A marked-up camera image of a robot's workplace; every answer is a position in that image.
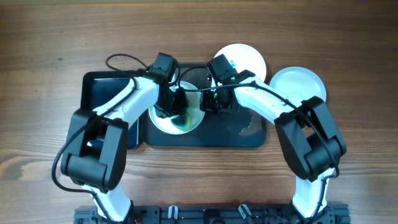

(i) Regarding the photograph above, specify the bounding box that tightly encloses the white plate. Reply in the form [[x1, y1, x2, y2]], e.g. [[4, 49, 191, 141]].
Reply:
[[148, 81, 205, 135], [269, 67, 327, 102], [214, 44, 267, 82]]

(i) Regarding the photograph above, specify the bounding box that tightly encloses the yellow green sponge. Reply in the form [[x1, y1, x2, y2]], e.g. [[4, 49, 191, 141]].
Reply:
[[170, 113, 192, 130]]

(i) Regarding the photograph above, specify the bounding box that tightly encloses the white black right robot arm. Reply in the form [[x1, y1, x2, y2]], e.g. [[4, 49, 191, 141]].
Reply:
[[201, 54, 346, 223]]

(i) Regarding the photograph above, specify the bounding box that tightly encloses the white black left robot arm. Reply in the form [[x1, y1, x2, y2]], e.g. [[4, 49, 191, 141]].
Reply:
[[52, 53, 187, 223]]

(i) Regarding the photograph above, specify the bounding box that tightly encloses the black serving tray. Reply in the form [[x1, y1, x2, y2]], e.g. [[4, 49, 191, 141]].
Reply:
[[139, 62, 267, 148]]

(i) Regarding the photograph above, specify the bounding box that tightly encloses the black water basin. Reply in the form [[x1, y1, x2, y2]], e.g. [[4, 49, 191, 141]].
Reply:
[[80, 71, 140, 149]]

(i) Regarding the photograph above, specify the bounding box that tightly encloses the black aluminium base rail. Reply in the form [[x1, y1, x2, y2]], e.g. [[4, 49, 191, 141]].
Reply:
[[73, 203, 351, 224]]

